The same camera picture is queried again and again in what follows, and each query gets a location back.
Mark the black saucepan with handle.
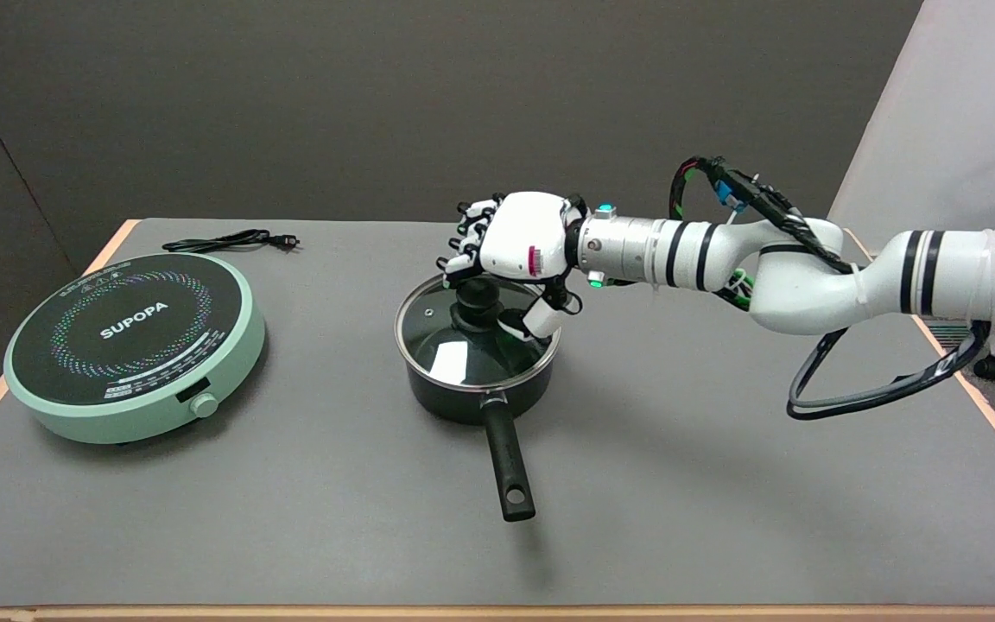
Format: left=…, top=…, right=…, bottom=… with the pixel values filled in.
left=405, top=341, right=555, bottom=523

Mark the green black wire bundle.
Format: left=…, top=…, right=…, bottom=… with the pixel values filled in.
left=669, top=155, right=854, bottom=310

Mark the thick black robot cable loop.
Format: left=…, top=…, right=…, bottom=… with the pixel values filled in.
left=787, top=318, right=992, bottom=422

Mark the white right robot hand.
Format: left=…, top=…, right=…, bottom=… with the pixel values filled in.
left=435, top=192, right=589, bottom=340

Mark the green round induction cooker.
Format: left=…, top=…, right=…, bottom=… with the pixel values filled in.
left=3, top=252, right=267, bottom=445

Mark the glass pot lid black knob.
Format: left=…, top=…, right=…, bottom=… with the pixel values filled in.
left=394, top=275, right=562, bottom=394

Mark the grey table mat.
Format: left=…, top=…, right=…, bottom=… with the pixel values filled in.
left=0, top=218, right=995, bottom=607

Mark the black power cord with plug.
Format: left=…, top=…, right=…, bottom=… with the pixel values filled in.
left=162, top=229, right=301, bottom=254

